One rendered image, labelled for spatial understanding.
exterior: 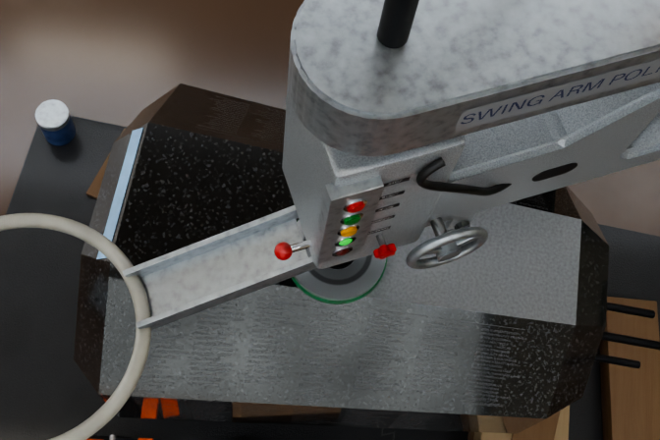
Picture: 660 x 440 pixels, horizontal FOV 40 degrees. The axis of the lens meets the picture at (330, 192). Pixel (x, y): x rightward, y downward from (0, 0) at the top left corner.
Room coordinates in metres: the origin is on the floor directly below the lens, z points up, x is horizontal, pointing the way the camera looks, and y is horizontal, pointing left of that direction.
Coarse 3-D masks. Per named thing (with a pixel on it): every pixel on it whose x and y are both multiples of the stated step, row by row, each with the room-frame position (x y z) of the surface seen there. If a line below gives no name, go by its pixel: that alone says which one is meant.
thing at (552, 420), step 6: (558, 414) 0.52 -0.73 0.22; (546, 420) 0.50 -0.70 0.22; (552, 420) 0.50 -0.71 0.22; (534, 426) 0.48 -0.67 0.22; (540, 426) 0.48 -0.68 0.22; (546, 426) 0.49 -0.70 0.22; (552, 426) 0.49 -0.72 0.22; (522, 432) 0.46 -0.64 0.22; (528, 432) 0.46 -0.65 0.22; (534, 432) 0.46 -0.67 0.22; (540, 432) 0.47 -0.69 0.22; (546, 432) 0.47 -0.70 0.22; (552, 432) 0.47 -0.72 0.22; (516, 438) 0.44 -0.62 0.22; (522, 438) 0.44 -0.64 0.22; (528, 438) 0.44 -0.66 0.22; (534, 438) 0.45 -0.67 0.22; (540, 438) 0.45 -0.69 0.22; (546, 438) 0.45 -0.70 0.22; (552, 438) 0.46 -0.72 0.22
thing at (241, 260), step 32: (256, 224) 0.60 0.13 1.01; (288, 224) 0.63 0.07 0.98; (160, 256) 0.52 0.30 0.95; (192, 256) 0.54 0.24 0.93; (224, 256) 0.55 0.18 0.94; (256, 256) 0.56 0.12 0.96; (160, 288) 0.47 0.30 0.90; (192, 288) 0.48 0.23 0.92; (224, 288) 0.49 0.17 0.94; (256, 288) 0.49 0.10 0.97; (160, 320) 0.40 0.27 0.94
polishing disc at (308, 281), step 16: (304, 240) 0.65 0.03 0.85; (368, 256) 0.64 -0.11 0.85; (304, 272) 0.58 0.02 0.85; (320, 272) 0.58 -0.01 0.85; (336, 272) 0.59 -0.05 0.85; (352, 272) 0.60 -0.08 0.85; (368, 272) 0.60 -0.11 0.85; (304, 288) 0.54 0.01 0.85; (320, 288) 0.55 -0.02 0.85; (336, 288) 0.56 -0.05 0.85; (352, 288) 0.56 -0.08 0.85; (368, 288) 0.57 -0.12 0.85
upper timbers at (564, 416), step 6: (564, 408) 0.55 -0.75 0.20; (564, 414) 0.53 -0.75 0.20; (558, 420) 0.51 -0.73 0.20; (564, 420) 0.51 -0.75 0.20; (558, 426) 0.49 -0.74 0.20; (564, 426) 0.50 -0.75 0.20; (474, 432) 0.45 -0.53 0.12; (480, 432) 0.44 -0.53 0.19; (486, 432) 0.44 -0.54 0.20; (558, 432) 0.48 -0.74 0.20; (564, 432) 0.48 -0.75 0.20; (474, 438) 0.43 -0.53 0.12; (480, 438) 0.42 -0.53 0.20; (486, 438) 0.42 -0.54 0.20; (492, 438) 0.43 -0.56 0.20; (498, 438) 0.43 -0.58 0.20; (504, 438) 0.43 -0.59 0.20; (510, 438) 0.44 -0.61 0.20; (558, 438) 0.46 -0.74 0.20; (564, 438) 0.47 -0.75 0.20
